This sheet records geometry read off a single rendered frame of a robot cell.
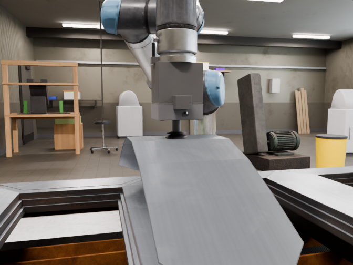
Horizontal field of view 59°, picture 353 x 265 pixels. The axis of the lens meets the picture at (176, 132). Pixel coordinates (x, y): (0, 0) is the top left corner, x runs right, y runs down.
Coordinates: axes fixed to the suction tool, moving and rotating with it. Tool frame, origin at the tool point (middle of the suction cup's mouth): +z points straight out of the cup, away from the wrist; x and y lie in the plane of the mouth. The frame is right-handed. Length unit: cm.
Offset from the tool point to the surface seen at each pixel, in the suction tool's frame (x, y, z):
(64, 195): 30.1, -22.8, 17.2
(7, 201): 24.2, -35.3, 15.6
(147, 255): -11.2, -7.9, 15.6
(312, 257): 5.0, 36.4, 30.6
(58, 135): 715, -83, 72
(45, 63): 637, -95, -83
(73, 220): 57, -22, 34
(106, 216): 57, -10, 34
